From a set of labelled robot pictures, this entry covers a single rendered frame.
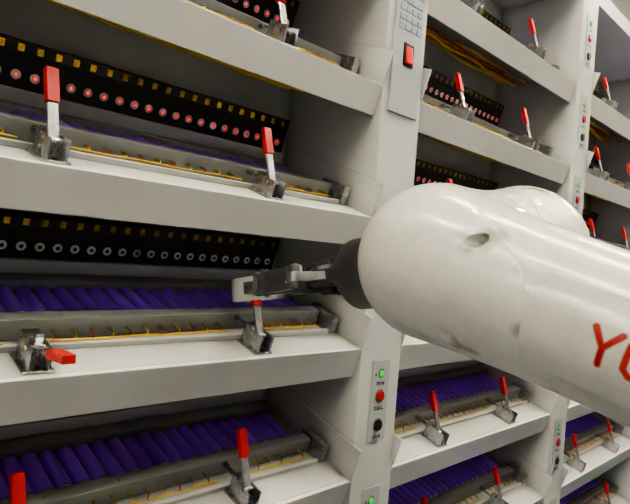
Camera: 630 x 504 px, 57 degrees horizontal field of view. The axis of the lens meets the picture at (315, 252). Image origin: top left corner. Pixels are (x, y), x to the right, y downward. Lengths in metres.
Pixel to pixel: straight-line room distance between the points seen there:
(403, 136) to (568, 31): 0.75
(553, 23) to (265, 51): 0.99
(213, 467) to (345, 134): 0.51
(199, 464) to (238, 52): 0.50
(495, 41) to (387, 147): 0.40
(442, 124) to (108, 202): 0.60
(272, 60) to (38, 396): 0.45
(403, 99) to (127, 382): 0.56
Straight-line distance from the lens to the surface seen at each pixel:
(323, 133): 0.94
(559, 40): 1.57
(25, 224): 0.73
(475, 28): 1.13
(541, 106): 1.54
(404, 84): 0.91
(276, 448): 0.86
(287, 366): 0.76
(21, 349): 0.60
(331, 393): 0.90
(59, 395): 0.60
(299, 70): 0.77
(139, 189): 0.61
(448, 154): 1.39
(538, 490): 1.54
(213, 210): 0.66
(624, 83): 2.25
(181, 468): 0.78
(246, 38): 0.71
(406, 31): 0.93
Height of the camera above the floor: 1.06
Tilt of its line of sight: level
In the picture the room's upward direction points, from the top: 5 degrees clockwise
